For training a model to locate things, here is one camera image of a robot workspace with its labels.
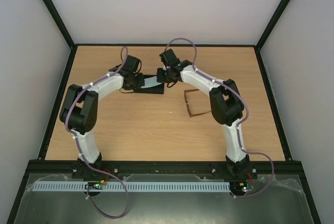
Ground light blue cleaning cloth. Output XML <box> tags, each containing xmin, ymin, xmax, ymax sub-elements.
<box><xmin>141</xmin><ymin>76</ymin><xmax>160</xmax><ymax>89</ymax></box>

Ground black sunglasses case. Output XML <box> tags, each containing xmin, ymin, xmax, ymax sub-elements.
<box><xmin>134</xmin><ymin>75</ymin><xmax>164</xmax><ymax>95</ymax></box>

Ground brown translucent sunglasses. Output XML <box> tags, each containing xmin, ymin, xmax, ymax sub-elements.
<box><xmin>184</xmin><ymin>89</ymin><xmax>211</xmax><ymax>118</ymax></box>

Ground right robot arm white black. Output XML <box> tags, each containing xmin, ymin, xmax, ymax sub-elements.
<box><xmin>157</xmin><ymin>49</ymin><xmax>249</xmax><ymax>178</ymax></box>

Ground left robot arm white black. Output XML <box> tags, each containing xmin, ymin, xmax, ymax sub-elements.
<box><xmin>59</xmin><ymin>55</ymin><xmax>145</xmax><ymax>175</ymax></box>

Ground left controller board with leds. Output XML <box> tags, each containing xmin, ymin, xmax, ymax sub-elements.
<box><xmin>83</xmin><ymin>180</ymin><xmax>107</xmax><ymax>190</ymax></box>

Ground controller board with leds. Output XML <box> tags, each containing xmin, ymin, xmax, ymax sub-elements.
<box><xmin>83</xmin><ymin>180</ymin><xmax>107</xmax><ymax>190</ymax></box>
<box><xmin>230</xmin><ymin>181</ymin><xmax>255</xmax><ymax>194</ymax></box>

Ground right controller board with leds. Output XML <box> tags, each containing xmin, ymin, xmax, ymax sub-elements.
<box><xmin>230</xmin><ymin>181</ymin><xmax>255</xmax><ymax>194</ymax></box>

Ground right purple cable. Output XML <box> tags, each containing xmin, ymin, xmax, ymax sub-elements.
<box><xmin>165</xmin><ymin>37</ymin><xmax>275</xmax><ymax>200</ymax></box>

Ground purple cable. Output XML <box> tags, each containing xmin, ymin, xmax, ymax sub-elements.
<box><xmin>65</xmin><ymin>46</ymin><xmax>130</xmax><ymax>219</ymax></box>
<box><xmin>165</xmin><ymin>37</ymin><xmax>275</xmax><ymax>200</ymax></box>

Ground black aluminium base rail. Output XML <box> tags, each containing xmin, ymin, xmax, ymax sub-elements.
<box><xmin>27</xmin><ymin>159</ymin><xmax>303</xmax><ymax>180</ymax></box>

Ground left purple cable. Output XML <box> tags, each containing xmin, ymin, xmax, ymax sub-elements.
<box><xmin>65</xmin><ymin>46</ymin><xmax>130</xmax><ymax>219</ymax></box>

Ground light blue slotted cable duct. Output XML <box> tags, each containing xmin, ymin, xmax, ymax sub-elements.
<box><xmin>32</xmin><ymin>181</ymin><xmax>230</xmax><ymax>193</ymax></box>

